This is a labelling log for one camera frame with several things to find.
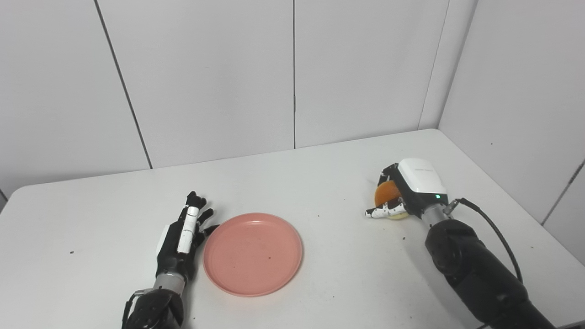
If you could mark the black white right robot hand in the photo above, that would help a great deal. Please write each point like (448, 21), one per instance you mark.
(422, 183)

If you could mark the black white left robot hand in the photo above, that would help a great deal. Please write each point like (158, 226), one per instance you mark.
(176, 246)

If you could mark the toy hamburger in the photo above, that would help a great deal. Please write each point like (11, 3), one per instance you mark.
(385, 194)

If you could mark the pink round plate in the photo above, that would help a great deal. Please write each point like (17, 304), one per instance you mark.
(252, 253)

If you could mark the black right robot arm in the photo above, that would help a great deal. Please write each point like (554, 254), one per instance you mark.
(475, 265)

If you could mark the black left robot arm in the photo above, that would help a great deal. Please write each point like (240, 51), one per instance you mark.
(155, 308)

